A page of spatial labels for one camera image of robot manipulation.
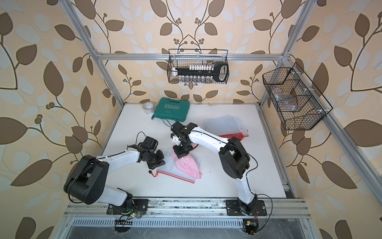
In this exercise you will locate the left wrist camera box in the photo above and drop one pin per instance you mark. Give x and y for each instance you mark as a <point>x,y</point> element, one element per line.
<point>150,143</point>

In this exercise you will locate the black wire basket wall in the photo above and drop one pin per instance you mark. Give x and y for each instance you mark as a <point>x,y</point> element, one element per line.
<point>298,101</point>
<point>183,57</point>

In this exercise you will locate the plastic bag in right basket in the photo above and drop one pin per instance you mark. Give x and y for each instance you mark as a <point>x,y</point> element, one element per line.
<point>285,101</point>

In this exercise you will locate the aluminium front rail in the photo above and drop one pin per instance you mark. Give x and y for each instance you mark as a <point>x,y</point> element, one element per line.
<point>219,208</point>

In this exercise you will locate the wiped clear document bag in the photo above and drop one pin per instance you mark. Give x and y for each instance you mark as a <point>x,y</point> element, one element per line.
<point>226,126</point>

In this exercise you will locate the black wire basket back wall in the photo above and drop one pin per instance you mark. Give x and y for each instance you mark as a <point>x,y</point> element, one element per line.
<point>183,57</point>

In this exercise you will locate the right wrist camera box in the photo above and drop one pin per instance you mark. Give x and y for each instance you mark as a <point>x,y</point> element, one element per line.
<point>178,130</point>

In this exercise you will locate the black white tool in basket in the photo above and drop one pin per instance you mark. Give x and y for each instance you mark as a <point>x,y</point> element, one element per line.
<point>216,72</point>

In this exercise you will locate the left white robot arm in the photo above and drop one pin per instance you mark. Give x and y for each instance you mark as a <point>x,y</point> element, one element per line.
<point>87,180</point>

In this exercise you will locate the black wire basket right wall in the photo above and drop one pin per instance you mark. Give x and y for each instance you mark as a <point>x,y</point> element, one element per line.
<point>298,101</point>

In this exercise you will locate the clear tape roll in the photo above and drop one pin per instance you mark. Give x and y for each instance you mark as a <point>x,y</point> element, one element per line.
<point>148,107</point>

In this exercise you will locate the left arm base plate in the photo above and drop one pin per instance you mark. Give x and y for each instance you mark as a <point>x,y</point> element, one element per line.
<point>132,207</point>

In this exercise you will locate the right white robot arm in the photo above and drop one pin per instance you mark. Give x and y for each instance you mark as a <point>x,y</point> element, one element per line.
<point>233,157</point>

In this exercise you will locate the pink wiping cloth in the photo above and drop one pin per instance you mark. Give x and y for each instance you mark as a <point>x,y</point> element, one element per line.
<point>187,165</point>

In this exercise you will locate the green plastic tool case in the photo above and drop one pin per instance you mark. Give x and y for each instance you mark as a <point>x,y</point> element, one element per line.
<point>171,110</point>

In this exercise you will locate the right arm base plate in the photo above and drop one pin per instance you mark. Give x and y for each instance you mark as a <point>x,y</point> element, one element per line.
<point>238,208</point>

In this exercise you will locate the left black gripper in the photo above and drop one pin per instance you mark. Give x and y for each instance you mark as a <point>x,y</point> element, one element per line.
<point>160,161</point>

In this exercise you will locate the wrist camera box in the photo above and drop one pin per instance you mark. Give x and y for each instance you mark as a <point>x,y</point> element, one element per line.
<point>150,143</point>
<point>178,130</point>

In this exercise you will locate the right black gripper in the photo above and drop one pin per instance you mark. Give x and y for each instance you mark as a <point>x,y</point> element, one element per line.
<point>179,153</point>

